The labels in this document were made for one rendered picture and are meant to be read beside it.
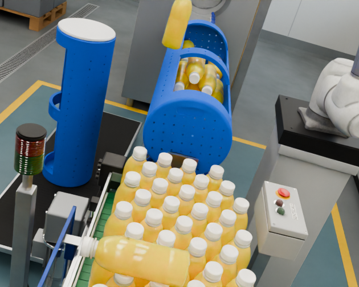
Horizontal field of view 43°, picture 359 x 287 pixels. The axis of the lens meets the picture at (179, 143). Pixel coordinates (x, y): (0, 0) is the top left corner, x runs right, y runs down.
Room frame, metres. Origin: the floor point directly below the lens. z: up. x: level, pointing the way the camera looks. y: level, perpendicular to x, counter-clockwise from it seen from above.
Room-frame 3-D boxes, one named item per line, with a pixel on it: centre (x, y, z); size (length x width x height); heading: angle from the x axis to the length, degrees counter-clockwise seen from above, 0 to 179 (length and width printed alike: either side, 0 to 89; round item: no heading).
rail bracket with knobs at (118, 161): (1.15, 0.17, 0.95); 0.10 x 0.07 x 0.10; 94
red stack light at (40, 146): (0.80, 0.31, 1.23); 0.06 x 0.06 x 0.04
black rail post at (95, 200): (0.97, 0.18, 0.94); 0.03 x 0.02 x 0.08; 4
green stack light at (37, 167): (0.80, 0.31, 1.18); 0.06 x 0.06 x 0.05
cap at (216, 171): (1.09, -0.13, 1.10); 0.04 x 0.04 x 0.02
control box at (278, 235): (1.02, -0.33, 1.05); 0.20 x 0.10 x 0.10; 4
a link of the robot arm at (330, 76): (1.71, -0.53, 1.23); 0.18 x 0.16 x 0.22; 8
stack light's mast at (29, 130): (0.80, 0.31, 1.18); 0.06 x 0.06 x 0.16
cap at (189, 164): (1.09, -0.04, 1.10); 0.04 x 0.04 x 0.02
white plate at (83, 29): (2.11, 0.59, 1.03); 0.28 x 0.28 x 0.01
